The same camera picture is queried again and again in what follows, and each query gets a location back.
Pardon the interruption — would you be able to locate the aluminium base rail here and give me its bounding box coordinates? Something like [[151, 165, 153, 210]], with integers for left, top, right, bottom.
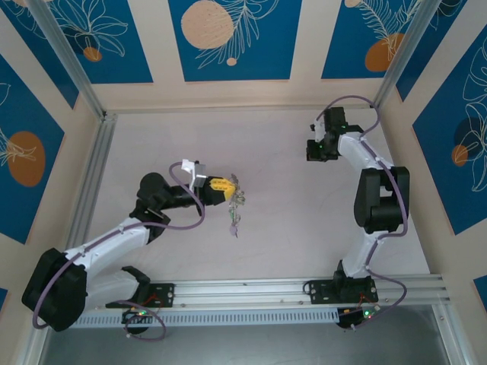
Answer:
[[151, 274, 447, 306]]

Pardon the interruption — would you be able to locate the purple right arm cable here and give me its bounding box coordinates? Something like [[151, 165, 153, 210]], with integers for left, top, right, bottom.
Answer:
[[317, 94, 410, 330]]

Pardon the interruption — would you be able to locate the aluminium frame post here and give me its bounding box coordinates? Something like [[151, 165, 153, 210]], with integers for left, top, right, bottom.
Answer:
[[371, 0, 434, 112], [28, 0, 107, 119]]

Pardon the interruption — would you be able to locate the aluminium side rail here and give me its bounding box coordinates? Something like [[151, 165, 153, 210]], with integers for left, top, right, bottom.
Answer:
[[65, 112, 119, 250]]

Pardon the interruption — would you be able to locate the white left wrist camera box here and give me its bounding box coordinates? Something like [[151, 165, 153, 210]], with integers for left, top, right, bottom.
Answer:
[[181, 158, 207, 190]]

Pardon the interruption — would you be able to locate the white slotted cable duct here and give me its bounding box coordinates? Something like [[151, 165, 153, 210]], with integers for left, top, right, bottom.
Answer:
[[72, 306, 340, 329]]

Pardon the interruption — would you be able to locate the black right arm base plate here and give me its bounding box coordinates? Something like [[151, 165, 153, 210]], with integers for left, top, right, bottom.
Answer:
[[304, 276, 380, 306]]

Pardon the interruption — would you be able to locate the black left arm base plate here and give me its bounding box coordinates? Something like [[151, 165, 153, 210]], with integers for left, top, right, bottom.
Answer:
[[106, 281, 176, 309]]

